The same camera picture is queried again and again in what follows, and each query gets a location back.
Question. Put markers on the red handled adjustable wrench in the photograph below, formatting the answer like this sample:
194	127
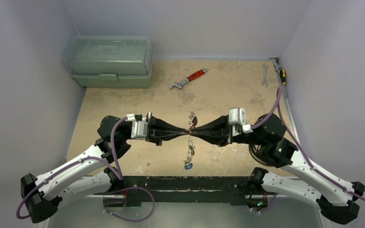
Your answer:
188	79

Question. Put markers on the silver open-end spanner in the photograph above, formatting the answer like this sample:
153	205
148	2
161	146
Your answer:
265	75

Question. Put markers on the aluminium side rail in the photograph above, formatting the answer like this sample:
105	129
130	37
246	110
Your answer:
277	68

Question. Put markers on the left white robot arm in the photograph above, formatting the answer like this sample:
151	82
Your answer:
93	171

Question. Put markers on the green translucent plastic toolbox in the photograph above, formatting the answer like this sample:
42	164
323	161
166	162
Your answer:
110	61

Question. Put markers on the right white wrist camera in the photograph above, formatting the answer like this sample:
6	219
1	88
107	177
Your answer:
237	120

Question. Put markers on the key with blue tag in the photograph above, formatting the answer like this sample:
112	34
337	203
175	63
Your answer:
188	166

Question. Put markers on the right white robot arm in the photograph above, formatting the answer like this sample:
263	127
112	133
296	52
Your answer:
310	183

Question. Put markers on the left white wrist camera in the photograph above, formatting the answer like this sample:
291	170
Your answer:
139	127

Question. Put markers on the yellow black screwdriver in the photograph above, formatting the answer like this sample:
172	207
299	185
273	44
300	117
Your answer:
283	78

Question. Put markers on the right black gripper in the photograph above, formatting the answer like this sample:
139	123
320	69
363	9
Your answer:
226	130

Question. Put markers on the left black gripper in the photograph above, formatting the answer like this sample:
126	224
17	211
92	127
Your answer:
158	130

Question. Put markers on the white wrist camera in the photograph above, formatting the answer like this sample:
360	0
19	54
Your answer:
237	120
139	127

